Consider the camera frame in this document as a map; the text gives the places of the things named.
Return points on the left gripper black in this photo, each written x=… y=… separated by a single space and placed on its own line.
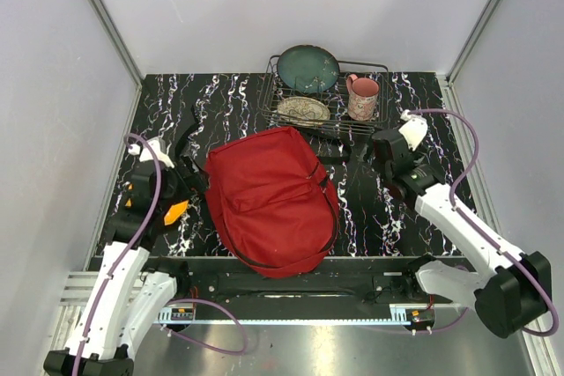
x=197 y=181

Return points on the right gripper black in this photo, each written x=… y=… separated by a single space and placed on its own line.
x=371 y=145

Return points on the red backpack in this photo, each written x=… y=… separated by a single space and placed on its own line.
x=270 y=196

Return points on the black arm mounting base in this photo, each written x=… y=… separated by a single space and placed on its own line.
x=367 y=279

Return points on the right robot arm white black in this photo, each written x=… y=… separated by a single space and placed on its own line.
x=507 y=288

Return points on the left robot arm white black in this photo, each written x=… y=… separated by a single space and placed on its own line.
x=132 y=287

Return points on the orange perforated plate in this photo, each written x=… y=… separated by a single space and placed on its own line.
x=138 y=202

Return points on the pink patterned mug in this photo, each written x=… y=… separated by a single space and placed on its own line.
x=363 y=93

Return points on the patterned beige plate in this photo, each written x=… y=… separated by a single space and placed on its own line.
x=303 y=111

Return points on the teal ceramic plate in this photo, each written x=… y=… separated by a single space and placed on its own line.
x=308 y=69

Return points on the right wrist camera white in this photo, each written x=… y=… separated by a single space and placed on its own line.
x=413 y=130

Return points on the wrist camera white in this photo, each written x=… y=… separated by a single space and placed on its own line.
x=413 y=130
x=156 y=148

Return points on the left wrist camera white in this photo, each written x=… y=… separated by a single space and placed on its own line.
x=156 y=148

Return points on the black wire dish rack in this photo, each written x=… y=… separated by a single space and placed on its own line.
x=338 y=97

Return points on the aluminium frame rail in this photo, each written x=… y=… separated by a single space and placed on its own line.
x=323 y=311

